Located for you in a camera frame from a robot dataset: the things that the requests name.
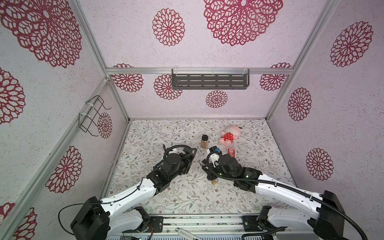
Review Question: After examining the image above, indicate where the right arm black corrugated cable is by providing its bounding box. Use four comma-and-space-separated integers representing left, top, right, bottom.
205, 151, 369, 240

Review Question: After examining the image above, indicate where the red playing card box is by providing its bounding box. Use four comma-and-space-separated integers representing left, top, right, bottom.
227, 148, 236, 158

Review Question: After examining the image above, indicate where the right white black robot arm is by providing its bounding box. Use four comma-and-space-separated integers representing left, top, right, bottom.
202, 152, 345, 240

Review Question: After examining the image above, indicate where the spice jar with black lid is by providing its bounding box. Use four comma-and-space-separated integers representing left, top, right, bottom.
201, 135, 209, 149

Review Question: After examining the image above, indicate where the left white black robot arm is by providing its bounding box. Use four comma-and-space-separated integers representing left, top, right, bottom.
70, 145, 197, 240

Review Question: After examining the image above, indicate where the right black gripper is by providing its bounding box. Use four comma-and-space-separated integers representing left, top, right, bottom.
201, 161, 236, 184

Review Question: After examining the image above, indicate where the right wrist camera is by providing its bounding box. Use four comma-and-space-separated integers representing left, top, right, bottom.
207, 146, 223, 168

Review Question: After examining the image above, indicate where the black wire wall basket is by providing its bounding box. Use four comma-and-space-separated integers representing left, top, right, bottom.
78, 95, 113, 139

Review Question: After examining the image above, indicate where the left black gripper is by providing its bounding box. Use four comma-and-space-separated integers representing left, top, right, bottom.
169, 147, 196, 182

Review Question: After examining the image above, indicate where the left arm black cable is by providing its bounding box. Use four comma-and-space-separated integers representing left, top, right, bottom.
57, 144, 196, 236

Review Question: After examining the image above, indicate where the grey metal wall shelf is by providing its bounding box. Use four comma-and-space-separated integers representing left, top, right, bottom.
171, 69, 250, 90

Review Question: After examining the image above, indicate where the pink plush toy red dress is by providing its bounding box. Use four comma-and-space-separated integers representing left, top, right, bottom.
219, 125, 242, 147

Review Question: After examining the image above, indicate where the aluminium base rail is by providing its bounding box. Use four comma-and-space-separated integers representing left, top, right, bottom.
104, 213, 330, 240

